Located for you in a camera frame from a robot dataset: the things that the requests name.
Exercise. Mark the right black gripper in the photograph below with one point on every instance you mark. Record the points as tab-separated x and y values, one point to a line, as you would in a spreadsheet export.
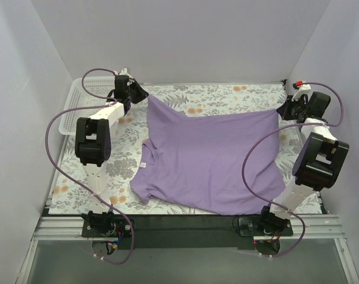
288	107

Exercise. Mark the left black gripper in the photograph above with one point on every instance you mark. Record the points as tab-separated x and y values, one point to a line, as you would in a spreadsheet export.
137	92

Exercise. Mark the purple t shirt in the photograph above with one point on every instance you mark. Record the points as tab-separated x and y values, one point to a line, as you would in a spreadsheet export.
223	164

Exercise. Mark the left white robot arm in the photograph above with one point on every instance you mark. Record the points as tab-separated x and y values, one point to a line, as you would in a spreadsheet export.
93	146

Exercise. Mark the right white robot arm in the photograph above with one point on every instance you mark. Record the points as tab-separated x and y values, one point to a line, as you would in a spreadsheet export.
318	164

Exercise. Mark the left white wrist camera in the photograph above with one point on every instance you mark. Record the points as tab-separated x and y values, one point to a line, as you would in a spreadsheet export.
126	72

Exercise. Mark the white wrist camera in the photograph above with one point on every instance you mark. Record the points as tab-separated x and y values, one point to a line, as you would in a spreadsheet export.
301	88
126	72

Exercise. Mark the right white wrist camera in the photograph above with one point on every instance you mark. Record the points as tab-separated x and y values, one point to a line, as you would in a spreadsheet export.
301	88

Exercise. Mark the aluminium frame rail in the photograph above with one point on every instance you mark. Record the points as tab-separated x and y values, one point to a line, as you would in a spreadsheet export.
316	252

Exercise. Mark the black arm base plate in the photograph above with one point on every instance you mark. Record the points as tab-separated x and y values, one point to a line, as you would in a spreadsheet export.
179	231

